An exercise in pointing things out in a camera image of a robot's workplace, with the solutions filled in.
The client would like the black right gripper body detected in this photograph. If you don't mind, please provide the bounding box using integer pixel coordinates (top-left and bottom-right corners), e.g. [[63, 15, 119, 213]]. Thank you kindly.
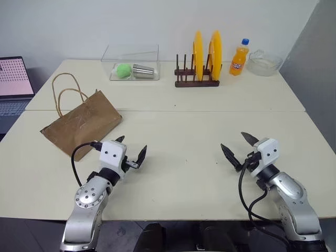
[[241, 151, 263, 172]]

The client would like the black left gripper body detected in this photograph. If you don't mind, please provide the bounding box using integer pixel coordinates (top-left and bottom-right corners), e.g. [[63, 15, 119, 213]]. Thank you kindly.
[[121, 155, 139, 174]]

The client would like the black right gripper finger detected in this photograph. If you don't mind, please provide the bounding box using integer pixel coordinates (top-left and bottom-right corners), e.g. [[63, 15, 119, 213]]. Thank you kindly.
[[220, 143, 243, 173], [240, 132, 261, 146]]

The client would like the brown paper bag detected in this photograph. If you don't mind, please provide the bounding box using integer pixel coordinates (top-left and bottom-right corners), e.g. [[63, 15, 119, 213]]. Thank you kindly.
[[39, 72, 123, 162]]

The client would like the green ball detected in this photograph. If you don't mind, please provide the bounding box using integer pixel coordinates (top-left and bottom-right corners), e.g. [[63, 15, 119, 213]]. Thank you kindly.
[[115, 63, 132, 79]]

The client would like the stainless steel cup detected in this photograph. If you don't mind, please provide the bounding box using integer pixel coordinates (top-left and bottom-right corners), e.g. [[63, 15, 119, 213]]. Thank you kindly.
[[132, 63, 155, 79]]

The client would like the clear glass bowl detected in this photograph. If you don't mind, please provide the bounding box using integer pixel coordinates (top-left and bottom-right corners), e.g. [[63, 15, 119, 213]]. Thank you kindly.
[[247, 49, 284, 77]]

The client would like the dark wooden plate rack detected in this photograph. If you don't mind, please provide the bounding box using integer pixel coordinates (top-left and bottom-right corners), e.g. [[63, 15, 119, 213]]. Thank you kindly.
[[174, 53, 221, 88]]

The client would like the orange soda bottle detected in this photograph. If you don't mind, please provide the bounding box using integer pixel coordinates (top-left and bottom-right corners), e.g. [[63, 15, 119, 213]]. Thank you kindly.
[[229, 38, 250, 76]]

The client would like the clear plastic box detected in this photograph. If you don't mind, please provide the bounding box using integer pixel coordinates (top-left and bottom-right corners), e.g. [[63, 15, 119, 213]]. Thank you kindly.
[[101, 44, 161, 82]]

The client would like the yellow plate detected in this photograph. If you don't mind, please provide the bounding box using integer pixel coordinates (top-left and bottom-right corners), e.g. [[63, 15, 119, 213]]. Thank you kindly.
[[207, 29, 224, 82], [192, 30, 204, 82]]

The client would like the grey laptop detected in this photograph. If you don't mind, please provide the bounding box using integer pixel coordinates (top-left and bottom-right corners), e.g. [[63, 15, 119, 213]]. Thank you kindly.
[[0, 56, 36, 135]]

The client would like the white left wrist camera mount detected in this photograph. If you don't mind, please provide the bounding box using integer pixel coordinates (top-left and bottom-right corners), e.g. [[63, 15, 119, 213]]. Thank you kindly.
[[99, 140, 129, 182]]

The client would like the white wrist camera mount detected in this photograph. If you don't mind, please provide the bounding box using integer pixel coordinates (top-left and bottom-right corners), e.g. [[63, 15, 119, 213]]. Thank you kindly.
[[250, 138, 279, 178], [99, 140, 129, 182]]

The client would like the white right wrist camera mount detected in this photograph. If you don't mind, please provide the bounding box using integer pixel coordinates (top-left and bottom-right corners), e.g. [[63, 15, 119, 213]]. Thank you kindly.
[[250, 138, 279, 178]]

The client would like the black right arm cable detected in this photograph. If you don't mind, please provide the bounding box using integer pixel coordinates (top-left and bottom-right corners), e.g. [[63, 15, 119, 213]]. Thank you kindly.
[[238, 153, 292, 252]]

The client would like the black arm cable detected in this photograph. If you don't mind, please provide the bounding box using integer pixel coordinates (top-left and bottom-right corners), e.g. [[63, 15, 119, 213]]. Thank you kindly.
[[238, 153, 292, 252], [71, 141, 102, 188]]

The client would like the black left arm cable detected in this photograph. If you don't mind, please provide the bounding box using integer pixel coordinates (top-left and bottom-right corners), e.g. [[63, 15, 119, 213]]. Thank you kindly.
[[71, 141, 102, 188]]

